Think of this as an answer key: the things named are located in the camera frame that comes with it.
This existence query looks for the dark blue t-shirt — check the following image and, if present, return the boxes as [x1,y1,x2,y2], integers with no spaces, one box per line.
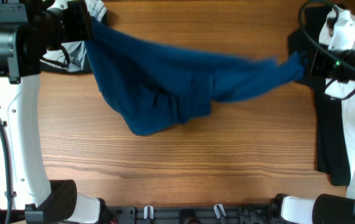
[85,20,305,136]

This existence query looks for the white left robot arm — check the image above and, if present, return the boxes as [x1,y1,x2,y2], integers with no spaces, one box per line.
[0,1,106,223]

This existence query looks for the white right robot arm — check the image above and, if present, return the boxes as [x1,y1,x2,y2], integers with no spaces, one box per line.
[279,10,355,223]

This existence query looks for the folded light blue jeans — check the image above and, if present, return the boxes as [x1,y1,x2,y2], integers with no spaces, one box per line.
[40,0,108,74]

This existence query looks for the black t-shirt right pile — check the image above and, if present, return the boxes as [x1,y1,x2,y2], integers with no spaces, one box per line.
[287,6,351,186]

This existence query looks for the white printed t-shirt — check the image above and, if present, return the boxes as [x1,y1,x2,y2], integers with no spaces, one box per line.
[318,21,355,181]

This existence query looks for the folded black garment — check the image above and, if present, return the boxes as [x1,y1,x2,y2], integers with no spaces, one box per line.
[40,13,108,75]

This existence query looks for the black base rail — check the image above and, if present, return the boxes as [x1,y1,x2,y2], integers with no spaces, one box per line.
[104,203,326,224]

